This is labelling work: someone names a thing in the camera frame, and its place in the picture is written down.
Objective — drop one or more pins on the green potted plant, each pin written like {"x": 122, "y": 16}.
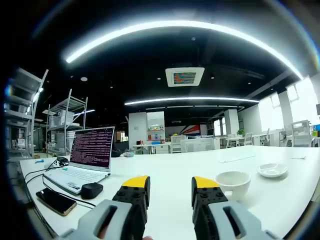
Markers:
{"x": 241, "y": 132}

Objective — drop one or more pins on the ceiling air conditioner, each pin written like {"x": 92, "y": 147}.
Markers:
{"x": 184, "y": 77}

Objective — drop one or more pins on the white coffee cup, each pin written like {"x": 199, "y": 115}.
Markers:
{"x": 233, "y": 183}

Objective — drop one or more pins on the round black object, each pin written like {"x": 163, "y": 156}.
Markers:
{"x": 115, "y": 153}

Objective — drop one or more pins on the white mesh office chair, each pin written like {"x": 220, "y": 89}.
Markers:
{"x": 248, "y": 138}

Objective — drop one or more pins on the person's left hand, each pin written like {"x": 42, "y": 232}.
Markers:
{"x": 148, "y": 238}

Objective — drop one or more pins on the short ceiling light strip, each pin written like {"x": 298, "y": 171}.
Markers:
{"x": 83, "y": 112}

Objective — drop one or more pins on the red and blue wall poster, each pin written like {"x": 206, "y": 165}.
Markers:
{"x": 193, "y": 130}

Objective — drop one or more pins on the white office desk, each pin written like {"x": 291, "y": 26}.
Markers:
{"x": 152, "y": 147}

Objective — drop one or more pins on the black computer mouse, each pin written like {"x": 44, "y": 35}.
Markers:
{"x": 91, "y": 190}

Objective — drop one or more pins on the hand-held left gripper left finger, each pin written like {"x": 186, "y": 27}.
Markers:
{"x": 117, "y": 215}

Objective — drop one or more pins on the white laptop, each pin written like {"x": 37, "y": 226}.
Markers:
{"x": 91, "y": 147}

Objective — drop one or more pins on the small blue object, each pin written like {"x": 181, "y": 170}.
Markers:
{"x": 39, "y": 161}

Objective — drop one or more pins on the long curved ceiling light strip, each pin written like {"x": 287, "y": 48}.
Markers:
{"x": 175, "y": 24}

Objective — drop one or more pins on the tall grey metal shelf rack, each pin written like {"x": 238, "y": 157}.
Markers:
{"x": 22, "y": 112}

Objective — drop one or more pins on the display cabinet with colourful items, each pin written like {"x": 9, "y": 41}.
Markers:
{"x": 155, "y": 130}

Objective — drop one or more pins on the white tabletop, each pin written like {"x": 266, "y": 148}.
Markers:
{"x": 170, "y": 167}

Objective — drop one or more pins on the white coffee tray saucer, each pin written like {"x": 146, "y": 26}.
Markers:
{"x": 272, "y": 170}

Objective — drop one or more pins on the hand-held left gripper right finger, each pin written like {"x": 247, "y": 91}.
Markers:
{"x": 215, "y": 215}

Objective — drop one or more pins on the black smartphone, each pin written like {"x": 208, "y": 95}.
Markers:
{"x": 56, "y": 202}

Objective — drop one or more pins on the black adapter hub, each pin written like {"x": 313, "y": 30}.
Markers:
{"x": 63, "y": 161}

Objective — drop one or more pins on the straight ceiling light strip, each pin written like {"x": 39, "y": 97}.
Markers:
{"x": 190, "y": 99}

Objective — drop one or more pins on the white spoon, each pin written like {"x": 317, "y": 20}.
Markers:
{"x": 298, "y": 157}

